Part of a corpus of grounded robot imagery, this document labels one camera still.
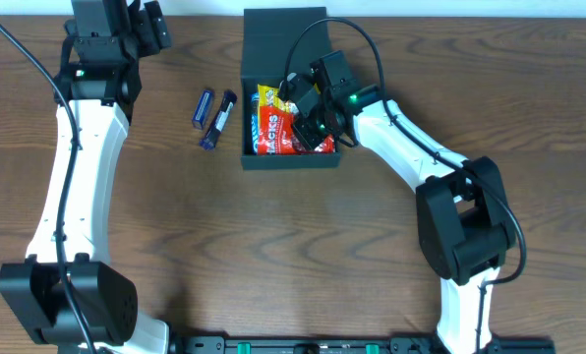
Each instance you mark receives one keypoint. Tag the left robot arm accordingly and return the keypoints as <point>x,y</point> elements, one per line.
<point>65,292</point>

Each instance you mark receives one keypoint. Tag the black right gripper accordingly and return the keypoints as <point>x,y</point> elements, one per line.
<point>306,128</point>

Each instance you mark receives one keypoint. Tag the yellow Hacks candy bag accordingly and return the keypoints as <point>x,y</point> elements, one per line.
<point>268,96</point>

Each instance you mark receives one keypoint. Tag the red Hacks candy bag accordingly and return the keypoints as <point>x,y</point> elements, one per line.
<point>276,136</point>

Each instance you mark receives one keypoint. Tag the dark blue snack bar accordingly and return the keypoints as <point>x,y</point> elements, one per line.
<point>210,139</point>

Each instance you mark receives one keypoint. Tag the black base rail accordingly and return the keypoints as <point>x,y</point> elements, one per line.
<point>414,344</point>

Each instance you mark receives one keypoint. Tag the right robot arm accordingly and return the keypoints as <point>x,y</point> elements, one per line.
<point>467,232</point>

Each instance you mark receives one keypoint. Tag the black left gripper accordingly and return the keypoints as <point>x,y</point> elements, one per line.
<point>150,26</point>

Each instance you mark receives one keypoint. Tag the dark green open box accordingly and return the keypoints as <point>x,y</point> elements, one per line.
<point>269,33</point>

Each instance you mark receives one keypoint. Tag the blue Oreo cookie pack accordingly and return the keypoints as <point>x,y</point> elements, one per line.
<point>255,125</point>

